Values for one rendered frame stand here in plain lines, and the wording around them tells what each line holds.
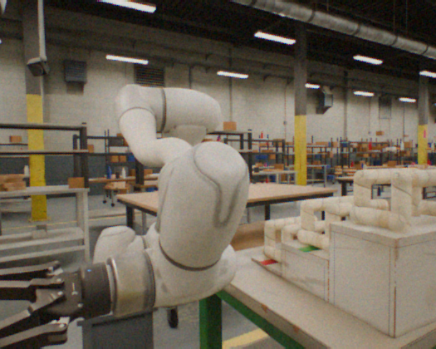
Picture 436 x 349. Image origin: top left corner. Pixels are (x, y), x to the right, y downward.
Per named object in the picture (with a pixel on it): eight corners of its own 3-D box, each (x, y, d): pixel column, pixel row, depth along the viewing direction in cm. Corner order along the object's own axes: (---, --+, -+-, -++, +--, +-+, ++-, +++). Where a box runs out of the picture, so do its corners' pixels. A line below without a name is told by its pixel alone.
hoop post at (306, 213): (306, 245, 76) (306, 207, 75) (297, 242, 78) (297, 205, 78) (316, 243, 77) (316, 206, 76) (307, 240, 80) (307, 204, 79)
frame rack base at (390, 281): (397, 341, 51) (399, 239, 51) (327, 303, 65) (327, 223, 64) (478, 303, 64) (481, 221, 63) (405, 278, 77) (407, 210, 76)
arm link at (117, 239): (93, 278, 125) (90, 225, 124) (139, 271, 132) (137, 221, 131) (95, 295, 110) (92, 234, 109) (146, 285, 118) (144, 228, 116)
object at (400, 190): (404, 234, 53) (404, 180, 53) (386, 231, 56) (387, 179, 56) (414, 232, 55) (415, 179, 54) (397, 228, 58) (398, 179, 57)
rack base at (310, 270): (330, 303, 65) (330, 261, 64) (280, 277, 79) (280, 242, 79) (409, 278, 77) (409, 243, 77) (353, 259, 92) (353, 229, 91)
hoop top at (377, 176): (363, 186, 60) (363, 170, 60) (350, 185, 63) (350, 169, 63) (424, 181, 69) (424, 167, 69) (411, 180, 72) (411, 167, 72)
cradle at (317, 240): (329, 253, 68) (329, 239, 67) (294, 241, 78) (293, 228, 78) (340, 251, 69) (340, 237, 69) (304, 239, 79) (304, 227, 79)
